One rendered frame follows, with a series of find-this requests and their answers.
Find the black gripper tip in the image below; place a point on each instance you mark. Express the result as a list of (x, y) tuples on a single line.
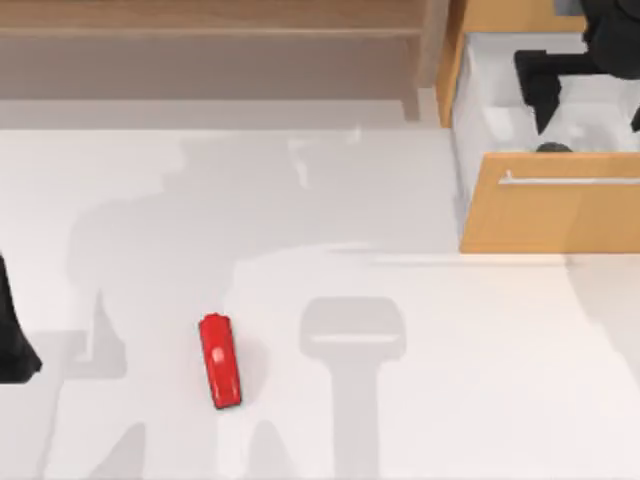
[(12, 345)]

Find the pale wooden drawer front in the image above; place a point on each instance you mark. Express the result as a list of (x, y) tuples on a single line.
[(550, 220)]

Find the wooden cupboard frame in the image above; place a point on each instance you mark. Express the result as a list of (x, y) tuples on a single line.
[(447, 65)]

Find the grey pierced drawer inside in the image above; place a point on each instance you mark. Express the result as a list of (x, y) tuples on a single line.
[(475, 130)]

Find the red stapler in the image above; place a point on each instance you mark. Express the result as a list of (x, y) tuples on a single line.
[(220, 360)]

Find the wooden open shelf unit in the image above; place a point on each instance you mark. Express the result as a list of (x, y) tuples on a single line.
[(210, 55)]

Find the dark grey round object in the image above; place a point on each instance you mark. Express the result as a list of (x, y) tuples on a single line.
[(552, 147)]

